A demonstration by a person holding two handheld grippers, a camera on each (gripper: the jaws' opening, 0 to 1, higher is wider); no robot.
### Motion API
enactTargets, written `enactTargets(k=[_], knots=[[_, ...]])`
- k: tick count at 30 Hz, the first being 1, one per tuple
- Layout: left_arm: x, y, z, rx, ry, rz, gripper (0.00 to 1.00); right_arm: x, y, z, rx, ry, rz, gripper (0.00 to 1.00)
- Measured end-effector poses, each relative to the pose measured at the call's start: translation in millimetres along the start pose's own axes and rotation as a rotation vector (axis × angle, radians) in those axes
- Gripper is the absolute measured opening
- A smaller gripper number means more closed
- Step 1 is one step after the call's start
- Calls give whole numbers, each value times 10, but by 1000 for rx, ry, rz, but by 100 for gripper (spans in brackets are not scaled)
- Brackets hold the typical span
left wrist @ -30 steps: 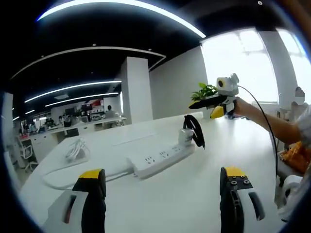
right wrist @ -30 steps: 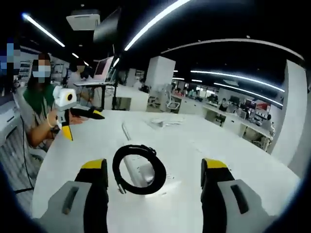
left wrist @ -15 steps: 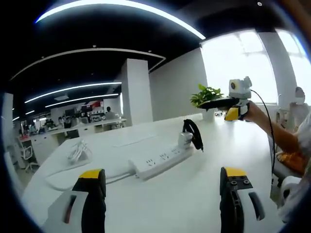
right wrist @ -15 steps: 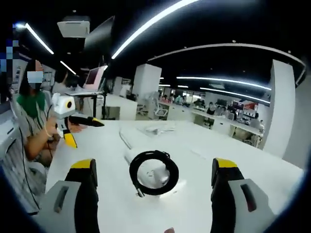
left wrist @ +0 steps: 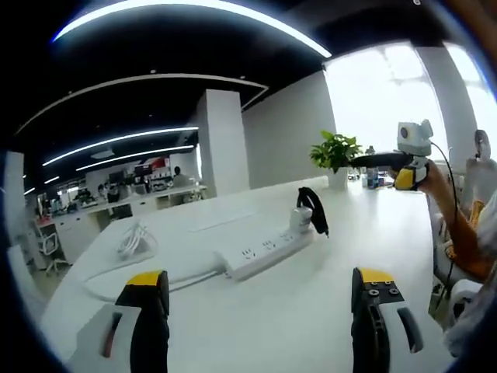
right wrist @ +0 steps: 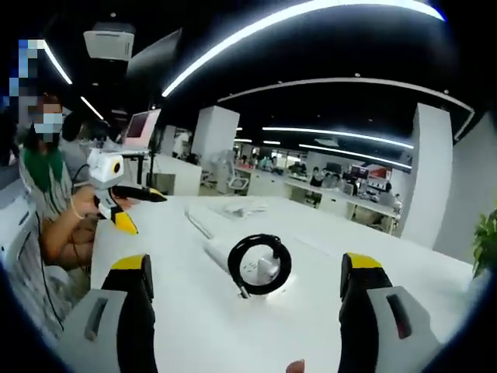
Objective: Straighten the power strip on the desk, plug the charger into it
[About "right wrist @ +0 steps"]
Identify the long ceiling light strip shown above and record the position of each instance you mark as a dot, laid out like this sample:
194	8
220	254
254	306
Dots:
272	27

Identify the white power strip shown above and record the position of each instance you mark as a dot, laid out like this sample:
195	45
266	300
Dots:
217	252

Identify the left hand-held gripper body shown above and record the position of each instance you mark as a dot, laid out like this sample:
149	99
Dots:
105	171

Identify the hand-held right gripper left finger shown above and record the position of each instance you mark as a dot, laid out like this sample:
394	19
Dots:
105	334

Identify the person's right hand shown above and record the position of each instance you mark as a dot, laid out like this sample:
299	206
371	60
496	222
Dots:
297	367

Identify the white office counter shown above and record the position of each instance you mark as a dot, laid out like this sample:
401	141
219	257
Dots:
334	198

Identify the person's left hand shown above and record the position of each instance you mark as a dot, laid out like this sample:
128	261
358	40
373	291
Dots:
86	204

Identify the dark hanging screen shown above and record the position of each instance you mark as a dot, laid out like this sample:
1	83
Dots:
155	62

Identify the ceiling air conditioner unit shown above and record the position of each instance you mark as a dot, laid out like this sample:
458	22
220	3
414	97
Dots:
110	40

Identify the white desk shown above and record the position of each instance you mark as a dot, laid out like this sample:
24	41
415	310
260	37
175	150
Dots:
233	330

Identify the black laptop stand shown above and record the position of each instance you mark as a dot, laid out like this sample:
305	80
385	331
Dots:
143	171

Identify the white charger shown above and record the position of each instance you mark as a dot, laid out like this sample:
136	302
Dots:
268	269

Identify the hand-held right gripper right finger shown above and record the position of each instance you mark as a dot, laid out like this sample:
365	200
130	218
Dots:
372	334

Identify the person's clothed torso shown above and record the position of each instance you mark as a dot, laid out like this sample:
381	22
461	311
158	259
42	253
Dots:
52	196

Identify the open laptop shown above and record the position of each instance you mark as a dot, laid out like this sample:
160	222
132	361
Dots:
141	128

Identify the green potted plant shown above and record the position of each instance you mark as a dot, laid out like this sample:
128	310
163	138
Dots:
487	245

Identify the white mesh office chair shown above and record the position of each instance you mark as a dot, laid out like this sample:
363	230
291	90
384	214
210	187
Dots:
235	176

